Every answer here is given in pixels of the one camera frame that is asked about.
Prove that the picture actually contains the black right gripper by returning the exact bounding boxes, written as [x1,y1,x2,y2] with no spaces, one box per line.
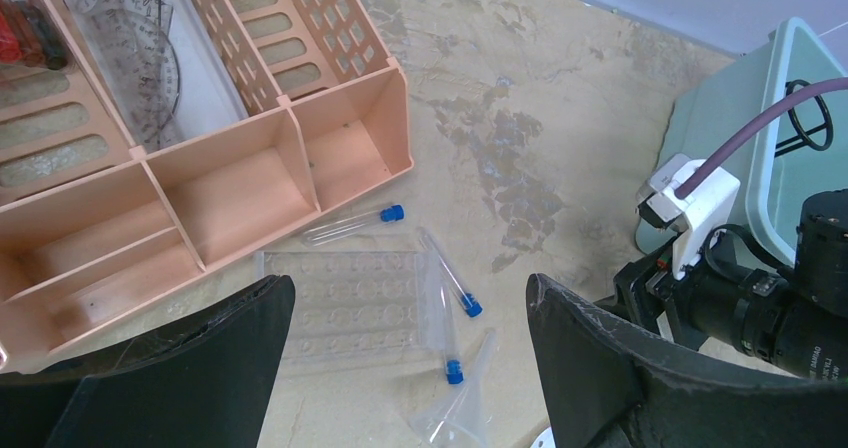
[596,242,708,351]

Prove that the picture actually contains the clear protractor ruler set pack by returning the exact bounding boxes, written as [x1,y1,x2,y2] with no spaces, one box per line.
[64,0,248,153]

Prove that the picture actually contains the blue-capped test tube by organizer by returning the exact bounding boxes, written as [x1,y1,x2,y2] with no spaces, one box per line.
[300,204,405,247]

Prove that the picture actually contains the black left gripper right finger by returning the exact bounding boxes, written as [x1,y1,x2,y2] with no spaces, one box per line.
[526,273,847,447]

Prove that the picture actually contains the mint green plastic bin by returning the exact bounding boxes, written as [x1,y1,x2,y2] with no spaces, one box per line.
[658,17,847,264]

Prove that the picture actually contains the clear plastic funnel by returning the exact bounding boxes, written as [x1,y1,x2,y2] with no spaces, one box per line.
[408,328,498,447]

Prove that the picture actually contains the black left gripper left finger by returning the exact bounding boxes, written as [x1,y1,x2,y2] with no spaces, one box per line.
[1,275,296,447]

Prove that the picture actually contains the white plastic bin lid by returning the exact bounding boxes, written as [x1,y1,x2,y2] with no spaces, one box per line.
[529,426,556,448]

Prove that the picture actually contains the clear test tube rack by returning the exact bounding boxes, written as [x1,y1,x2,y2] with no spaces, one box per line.
[254,251,433,365]

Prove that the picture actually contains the black wire tripod ring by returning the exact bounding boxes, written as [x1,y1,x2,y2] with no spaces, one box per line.
[775,79,835,158]

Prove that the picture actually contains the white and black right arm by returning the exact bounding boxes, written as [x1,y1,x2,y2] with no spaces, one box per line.
[597,189,847,381]

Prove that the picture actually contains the colourful marker pen pack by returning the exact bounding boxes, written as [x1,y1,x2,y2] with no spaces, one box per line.
[1,0,71,71]

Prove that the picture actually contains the peach plastic desk organizer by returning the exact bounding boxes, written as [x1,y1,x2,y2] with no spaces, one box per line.
[1,0,413,374]

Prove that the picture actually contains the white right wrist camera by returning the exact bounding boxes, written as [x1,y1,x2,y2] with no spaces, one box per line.
[637,153,740,280]

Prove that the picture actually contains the blue-capped test tube angled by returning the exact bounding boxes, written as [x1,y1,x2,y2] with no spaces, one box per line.
[416,226,483,318]

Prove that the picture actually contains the blue-capped test tube beside rack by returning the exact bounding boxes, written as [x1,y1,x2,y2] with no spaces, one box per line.
[425,252,464,385]

